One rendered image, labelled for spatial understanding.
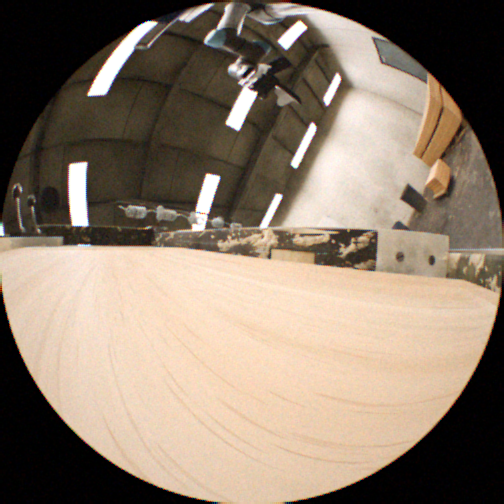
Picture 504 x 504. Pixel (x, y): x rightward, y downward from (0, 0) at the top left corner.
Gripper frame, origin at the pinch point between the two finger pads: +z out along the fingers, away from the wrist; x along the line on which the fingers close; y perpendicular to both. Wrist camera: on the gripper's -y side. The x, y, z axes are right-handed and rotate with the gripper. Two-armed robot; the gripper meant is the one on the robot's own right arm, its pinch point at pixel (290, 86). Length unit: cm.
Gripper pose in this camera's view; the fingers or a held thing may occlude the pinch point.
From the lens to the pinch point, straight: 44.0
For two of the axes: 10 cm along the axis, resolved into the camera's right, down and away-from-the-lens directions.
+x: -6.7, 1.2, -7.3
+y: -6.4, 4.1, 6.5
